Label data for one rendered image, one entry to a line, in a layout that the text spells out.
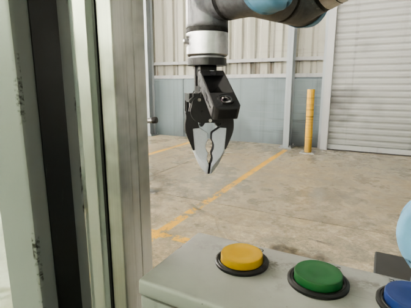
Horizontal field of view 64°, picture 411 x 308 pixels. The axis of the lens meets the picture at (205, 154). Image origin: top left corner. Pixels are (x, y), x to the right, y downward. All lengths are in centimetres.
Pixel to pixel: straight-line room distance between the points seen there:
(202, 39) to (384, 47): 532
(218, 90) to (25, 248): 40
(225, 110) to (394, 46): 539
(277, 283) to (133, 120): 19
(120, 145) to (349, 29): 567
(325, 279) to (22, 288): 22
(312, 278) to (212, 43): 42
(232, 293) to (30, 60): 22
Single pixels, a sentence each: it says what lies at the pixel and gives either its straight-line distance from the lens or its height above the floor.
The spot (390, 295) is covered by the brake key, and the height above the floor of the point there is 91.
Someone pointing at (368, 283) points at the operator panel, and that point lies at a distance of 33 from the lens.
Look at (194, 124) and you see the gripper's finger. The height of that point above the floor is 99.
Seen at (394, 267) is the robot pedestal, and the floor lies 75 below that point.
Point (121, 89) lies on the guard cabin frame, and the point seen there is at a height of 106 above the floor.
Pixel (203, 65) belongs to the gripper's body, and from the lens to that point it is 60.
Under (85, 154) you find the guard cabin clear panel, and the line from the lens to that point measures 30.
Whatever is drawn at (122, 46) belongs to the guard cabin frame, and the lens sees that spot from 31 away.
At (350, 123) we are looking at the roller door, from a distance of 586.
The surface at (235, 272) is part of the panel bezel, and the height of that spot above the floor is 90.
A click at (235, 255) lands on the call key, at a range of 32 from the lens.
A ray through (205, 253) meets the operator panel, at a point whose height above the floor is 90.
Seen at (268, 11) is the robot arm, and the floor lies 117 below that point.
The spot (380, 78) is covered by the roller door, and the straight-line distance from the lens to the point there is 583.
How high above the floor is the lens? 106
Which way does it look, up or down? 12 degrees down
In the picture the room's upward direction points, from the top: straight up
